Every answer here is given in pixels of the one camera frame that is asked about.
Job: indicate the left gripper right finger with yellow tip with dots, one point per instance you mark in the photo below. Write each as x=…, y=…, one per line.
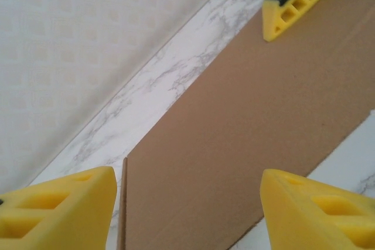
x=316, y=220

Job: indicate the brown cardboard box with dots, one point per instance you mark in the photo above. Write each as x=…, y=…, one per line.
x=234, y=130

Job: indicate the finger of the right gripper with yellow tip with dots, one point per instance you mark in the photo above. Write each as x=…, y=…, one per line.
x=281, y=18

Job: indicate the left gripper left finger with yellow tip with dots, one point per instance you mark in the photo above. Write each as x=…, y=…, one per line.
x=58, y=217

